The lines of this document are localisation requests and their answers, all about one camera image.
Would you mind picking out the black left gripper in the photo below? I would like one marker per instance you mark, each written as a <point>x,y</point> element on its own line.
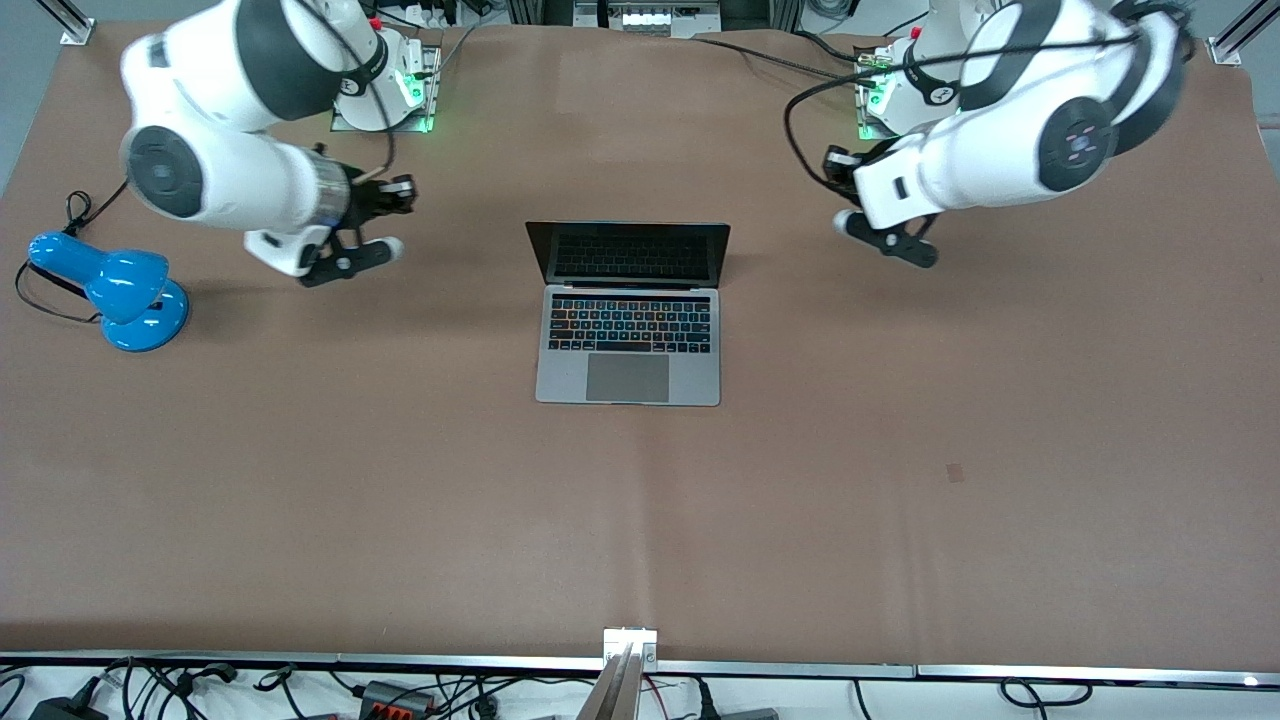
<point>838,163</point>

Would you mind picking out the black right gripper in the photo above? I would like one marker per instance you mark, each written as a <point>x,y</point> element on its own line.
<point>367,198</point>

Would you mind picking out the grey laptop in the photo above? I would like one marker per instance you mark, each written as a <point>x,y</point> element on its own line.
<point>628,380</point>

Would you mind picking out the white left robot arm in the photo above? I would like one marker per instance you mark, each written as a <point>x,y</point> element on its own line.
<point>1000,150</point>

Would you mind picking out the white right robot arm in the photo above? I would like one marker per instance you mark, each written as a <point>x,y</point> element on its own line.
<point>230,180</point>

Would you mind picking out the blue desk lamp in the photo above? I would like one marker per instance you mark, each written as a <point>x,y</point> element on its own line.
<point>125,285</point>

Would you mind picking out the white power strip with plugs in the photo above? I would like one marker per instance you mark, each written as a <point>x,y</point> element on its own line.
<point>430,12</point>

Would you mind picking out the brown table mat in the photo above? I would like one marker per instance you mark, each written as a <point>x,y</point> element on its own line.
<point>400,500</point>

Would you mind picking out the black orange connector box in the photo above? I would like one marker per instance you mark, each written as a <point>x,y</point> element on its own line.
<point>385,697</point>

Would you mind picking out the black power adapter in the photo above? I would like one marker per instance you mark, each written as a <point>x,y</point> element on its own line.
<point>60,712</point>

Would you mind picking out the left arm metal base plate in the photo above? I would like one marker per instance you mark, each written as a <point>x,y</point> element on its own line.
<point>868,118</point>

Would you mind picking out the aluminium corner post foot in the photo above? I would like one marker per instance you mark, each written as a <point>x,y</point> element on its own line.
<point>75,30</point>
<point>1225,48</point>

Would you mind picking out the aluminium camera post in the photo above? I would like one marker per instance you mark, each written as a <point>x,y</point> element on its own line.
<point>628,650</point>

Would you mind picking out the aluminium table edge rail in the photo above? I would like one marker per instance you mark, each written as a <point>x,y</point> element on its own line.
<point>800,668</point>

